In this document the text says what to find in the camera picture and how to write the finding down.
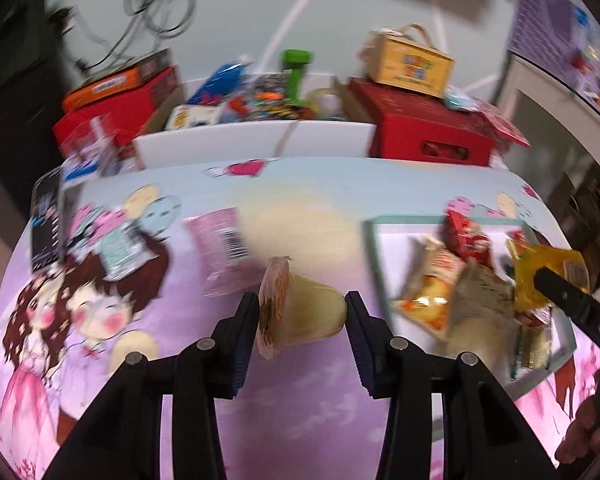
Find white tray with teal rim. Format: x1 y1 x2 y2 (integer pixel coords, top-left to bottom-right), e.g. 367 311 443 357
364 213 579 382

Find orange snack packet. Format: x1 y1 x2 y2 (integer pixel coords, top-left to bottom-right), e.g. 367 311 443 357
392 236 469 332

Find yellow cartoon box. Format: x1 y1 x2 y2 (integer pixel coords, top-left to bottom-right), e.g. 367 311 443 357
164 104 222 132

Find person's right hand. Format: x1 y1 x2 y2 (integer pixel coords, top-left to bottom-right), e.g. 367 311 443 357
554 396 600 466

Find clear jar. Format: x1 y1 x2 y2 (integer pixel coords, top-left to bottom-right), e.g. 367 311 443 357
304 88 342 119

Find pink snack packet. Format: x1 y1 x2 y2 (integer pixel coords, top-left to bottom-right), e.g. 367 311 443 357
181 206 253 297

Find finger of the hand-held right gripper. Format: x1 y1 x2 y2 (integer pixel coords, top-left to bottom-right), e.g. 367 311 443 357
532 266 600 359

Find clear plastic box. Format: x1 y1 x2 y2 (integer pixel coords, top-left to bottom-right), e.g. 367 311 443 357
59 114 122 177

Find colourful dark packet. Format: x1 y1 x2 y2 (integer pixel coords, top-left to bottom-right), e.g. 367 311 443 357
251 74 307 112

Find red crate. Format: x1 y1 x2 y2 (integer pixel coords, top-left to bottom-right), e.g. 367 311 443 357
346 79 502 167

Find green plastic toy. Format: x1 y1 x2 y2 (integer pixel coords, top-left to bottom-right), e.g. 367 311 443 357
279 49 314 107

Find jelly cup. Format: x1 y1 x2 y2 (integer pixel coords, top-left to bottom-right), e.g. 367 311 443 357
256 255 348 361

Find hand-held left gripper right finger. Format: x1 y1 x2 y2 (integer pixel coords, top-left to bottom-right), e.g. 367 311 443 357
345 291 556 480

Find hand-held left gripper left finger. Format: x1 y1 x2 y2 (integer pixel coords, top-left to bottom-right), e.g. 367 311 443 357
42 291 261 480

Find white storage box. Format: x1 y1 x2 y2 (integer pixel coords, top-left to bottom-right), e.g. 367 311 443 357
131 74 377 172

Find blue packet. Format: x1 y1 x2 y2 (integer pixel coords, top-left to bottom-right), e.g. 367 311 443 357
186 59 254 107

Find printed cartoon blanket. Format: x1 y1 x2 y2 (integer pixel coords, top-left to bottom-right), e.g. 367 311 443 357
0 156 600 480

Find purple printed panel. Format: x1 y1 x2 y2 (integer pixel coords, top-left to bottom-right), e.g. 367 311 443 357
509 0 600 132

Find red gift box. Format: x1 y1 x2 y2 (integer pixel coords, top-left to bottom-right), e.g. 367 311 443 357
52 66 179 157

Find yellow gift box with handles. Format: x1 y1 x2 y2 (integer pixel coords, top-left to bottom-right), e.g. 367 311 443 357
364 24 456 99

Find green and white snack packet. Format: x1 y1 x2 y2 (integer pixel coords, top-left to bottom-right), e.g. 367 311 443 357
99 224 157 282

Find clear bag of rice crackers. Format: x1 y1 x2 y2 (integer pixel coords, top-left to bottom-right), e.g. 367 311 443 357
449 260 520 344

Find orange carton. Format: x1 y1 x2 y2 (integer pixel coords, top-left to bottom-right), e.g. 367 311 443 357
61 49 174 112

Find yellow snack packet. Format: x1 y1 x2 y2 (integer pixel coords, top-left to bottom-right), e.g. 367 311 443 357
507 239 592 322

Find smartphone in clear case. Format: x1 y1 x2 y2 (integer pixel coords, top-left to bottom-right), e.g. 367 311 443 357
29 169 65 275

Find large red snack packet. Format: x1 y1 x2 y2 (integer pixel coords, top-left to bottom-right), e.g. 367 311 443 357
439 209 502 262

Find black cables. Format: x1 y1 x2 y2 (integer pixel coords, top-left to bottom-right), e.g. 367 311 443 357
54 0 197 72

